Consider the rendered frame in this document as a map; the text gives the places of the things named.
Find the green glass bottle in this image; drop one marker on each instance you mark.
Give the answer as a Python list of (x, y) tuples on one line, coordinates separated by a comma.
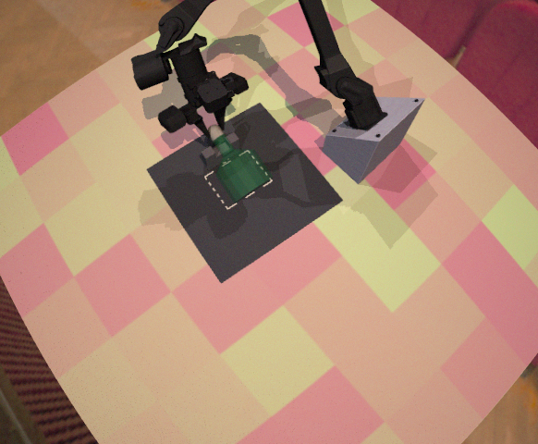
[(241, 171)]

